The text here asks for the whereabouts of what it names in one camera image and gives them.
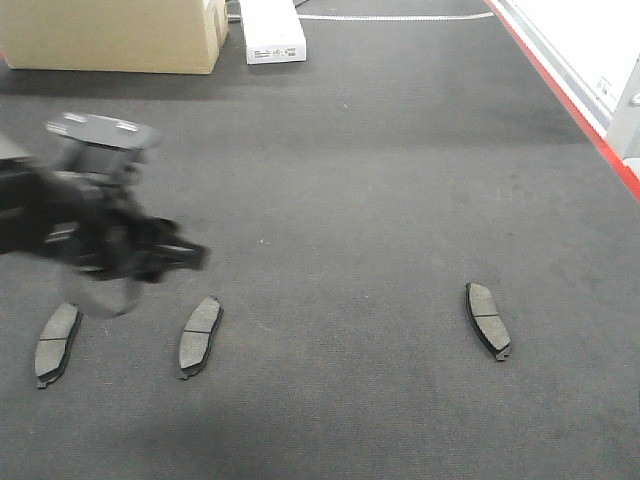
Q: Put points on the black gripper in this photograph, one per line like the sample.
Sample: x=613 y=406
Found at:
x=99 y=230

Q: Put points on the grey brake pad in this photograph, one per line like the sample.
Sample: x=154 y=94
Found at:
x=55 y=343
x=486 y=321
x=197 y=337

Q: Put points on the dark grey conveyor belt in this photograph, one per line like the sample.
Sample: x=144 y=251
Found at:
x=347 y=201

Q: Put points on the white conveyor side guard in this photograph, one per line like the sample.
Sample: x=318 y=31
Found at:
x=580 y=50

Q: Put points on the large cardboard box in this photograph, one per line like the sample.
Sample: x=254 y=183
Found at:
x=175 y=37

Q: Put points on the white labelled box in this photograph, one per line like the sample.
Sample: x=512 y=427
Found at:
x=272 y=32

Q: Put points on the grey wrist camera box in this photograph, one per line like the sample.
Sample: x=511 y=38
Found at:
x=99 y=144

